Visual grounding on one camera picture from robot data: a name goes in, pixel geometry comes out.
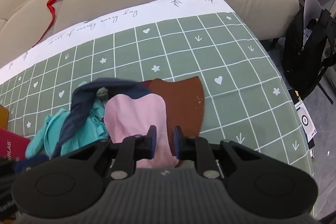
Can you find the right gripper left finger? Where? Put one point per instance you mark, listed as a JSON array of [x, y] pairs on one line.
[[131, 150]]

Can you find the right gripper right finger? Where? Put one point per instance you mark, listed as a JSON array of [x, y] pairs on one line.
[[199, 150]]

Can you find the pink sock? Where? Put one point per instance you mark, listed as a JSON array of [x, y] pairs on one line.
[[125, 116]]

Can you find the dark navy sock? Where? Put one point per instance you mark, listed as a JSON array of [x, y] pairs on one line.
[[112, 88]]

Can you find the brown leather piece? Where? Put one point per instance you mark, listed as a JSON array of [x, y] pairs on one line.
[[185, 107]]

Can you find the red lid clear container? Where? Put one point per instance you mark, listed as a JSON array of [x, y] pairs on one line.
[[12, 146]]

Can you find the green grid tablecloth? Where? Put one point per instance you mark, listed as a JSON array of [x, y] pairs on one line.
[[246, 99]]

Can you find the orange cardboard box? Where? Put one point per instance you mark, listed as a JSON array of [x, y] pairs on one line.
[[4, 117]]

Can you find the black backpack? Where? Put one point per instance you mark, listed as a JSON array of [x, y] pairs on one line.
[[302, 59]]

